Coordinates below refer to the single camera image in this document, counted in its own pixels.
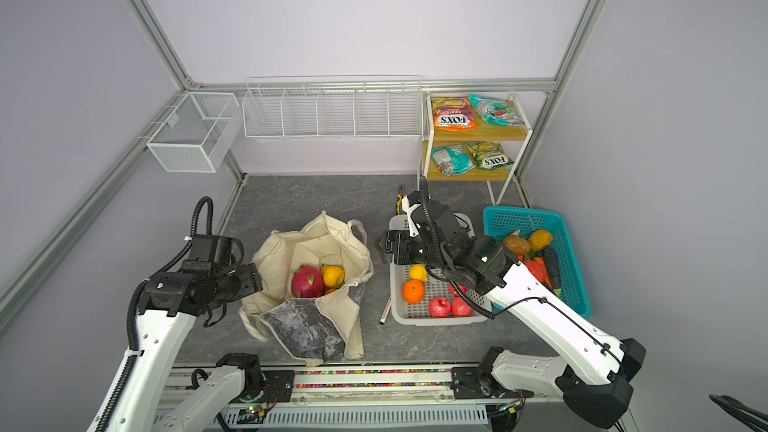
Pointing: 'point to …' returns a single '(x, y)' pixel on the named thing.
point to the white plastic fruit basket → (419, 314)
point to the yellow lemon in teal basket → (540, 239)
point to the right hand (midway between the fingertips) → (389, 244)
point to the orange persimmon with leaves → (329, 291)
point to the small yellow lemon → (419, 272)
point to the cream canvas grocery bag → (312, 330)
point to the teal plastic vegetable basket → (503, 223)
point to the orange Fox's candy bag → (453, 114)
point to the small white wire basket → (200, 129)
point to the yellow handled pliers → (400, 196)
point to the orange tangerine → (413, 291)
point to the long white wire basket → (338, 107)
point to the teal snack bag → (452, 160)
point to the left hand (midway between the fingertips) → (247, 288)
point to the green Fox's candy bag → (488, 155)
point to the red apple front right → (461, 308)
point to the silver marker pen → (385, 312)
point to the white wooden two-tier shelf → (474, 141)
